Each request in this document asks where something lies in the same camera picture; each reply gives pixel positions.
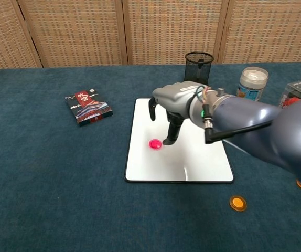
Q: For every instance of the dark printed card box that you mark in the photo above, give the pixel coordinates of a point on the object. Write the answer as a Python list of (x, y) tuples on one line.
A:
[(87, 107)]

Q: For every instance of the woven wooden folding screen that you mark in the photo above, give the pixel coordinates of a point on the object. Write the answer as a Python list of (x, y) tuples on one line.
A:
[(87, 31)]

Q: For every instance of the black mesh pen holder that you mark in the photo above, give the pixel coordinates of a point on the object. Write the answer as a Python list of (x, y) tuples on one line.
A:
[(192, 68)]

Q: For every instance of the blue table mat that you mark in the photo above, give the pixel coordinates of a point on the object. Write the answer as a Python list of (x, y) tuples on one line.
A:
[(35, 170)]

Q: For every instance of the clear jar white lid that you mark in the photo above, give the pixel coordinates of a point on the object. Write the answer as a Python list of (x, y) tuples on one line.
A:
[(252, 78)]

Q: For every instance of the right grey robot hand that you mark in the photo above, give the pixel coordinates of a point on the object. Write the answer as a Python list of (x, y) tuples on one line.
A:
[(176, 99)]

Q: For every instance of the clear box red pieces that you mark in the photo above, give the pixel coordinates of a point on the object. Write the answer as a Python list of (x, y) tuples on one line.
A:
[(300, 86)]

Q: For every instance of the white magnetic board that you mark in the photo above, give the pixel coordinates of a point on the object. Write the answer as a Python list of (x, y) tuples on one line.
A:
[(145, 168)]

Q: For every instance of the round red magnet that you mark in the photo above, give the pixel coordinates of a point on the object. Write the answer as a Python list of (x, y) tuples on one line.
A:
[(155, 144)]

